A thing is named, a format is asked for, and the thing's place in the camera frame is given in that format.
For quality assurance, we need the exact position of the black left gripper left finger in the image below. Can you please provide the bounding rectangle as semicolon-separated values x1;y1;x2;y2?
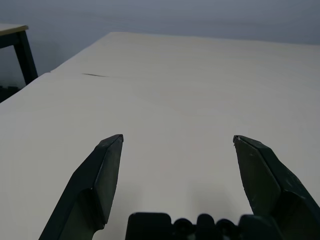
37;133;124;240

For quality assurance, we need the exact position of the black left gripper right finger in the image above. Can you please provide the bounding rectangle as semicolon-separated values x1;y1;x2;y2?
232;134;320;240

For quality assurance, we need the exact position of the black foam floor mat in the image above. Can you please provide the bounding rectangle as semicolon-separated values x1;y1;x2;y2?
0;84;26;104

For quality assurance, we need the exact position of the black-framed side table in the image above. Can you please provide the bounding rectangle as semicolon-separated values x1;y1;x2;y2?
0;23;39;86

